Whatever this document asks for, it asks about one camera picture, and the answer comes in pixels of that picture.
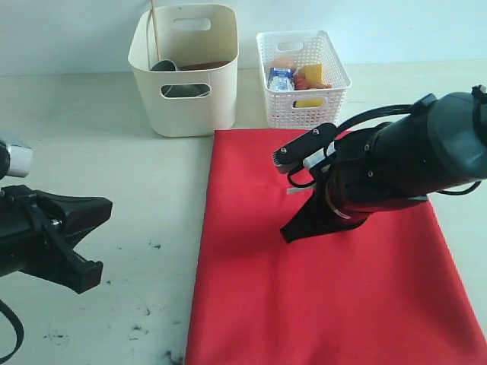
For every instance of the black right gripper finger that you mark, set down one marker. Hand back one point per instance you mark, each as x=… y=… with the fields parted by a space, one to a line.
x=319 y=216

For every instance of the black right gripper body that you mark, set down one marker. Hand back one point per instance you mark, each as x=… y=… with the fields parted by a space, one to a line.
x=350 y=195

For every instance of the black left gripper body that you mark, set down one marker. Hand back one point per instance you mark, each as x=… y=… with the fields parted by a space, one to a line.
x=23 y=236

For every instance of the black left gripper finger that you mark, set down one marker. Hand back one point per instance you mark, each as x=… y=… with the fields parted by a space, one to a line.
x=74 y=217
x=63 y=266

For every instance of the yellow lemon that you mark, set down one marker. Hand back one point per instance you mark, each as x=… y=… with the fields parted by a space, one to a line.
x=309 y=103

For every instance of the red tablecloth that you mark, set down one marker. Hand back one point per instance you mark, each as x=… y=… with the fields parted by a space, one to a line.
x=385 y=293

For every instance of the red sausage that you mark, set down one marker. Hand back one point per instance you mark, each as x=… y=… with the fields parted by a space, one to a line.
x=300 y=82

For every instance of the yellow cheese wedge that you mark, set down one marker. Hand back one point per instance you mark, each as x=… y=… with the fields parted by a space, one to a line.
x=312 y=73

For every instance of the small milk carton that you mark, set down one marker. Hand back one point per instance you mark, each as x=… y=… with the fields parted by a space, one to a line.
x=281 y=79

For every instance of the brown egg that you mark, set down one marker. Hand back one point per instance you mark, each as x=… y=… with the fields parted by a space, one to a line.
x=284 y=62

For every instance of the stainless steel cup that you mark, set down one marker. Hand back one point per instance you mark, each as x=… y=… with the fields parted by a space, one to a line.
x=179 y=90

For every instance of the brown wooden plate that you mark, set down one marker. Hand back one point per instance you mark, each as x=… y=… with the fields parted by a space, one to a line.
x=203 y=66

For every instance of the wooden chopstick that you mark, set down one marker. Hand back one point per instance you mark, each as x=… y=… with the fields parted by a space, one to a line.
x=155 y=29

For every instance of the orange fried chicken piece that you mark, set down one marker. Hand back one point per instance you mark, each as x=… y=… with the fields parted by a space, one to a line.
x=319 y=85

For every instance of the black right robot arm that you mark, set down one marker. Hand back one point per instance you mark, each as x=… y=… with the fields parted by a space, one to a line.
x=441 y=144

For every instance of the white lattice plastic basket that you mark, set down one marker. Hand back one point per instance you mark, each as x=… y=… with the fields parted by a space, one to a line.
x=306 y=47

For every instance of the cream plastic bin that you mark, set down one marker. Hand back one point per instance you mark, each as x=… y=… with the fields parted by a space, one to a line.
x=188 y=35

